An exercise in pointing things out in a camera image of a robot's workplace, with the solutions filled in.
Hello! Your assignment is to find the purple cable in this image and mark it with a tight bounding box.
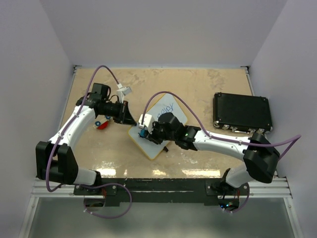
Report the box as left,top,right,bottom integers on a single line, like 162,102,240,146
46,65,132,219
142,92,302,214

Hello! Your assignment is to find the black hard case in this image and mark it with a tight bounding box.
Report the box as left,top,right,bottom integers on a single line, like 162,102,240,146
212,92,273,134

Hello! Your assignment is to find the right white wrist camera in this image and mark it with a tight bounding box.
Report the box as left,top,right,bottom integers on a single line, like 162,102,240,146
138,114,155,130

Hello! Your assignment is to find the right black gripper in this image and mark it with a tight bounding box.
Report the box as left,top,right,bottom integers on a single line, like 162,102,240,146
144,120,177,144

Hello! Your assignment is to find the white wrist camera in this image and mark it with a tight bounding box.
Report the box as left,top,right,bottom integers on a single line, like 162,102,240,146
138,114,155,130
116,83,132,103

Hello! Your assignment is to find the red white toy car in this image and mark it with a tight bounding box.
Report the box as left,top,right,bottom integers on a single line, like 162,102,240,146
94,116,111,130

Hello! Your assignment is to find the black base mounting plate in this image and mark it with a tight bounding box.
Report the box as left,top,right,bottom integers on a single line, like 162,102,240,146
73,178,250,208

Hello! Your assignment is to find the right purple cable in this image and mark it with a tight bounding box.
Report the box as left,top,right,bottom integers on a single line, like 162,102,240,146
142,92,302,214

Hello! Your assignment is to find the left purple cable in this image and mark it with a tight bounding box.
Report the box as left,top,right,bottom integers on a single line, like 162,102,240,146
46,65,132,219

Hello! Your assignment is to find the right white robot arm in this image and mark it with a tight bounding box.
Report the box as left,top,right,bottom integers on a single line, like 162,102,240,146
140,113,280,195

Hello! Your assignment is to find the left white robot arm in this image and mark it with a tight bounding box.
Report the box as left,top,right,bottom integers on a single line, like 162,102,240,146
36,83,136,194

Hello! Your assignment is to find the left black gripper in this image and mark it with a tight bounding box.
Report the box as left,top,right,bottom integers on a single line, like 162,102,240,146
100,100,137,126

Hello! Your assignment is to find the blue whiteboard eraser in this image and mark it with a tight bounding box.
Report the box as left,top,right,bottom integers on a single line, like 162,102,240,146
139,129,147,138

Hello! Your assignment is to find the yellow framed whiteboard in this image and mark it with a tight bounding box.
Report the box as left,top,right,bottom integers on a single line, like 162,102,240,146
128,93,188,160

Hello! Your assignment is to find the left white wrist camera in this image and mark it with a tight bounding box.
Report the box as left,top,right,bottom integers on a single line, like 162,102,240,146
116,83,132,103

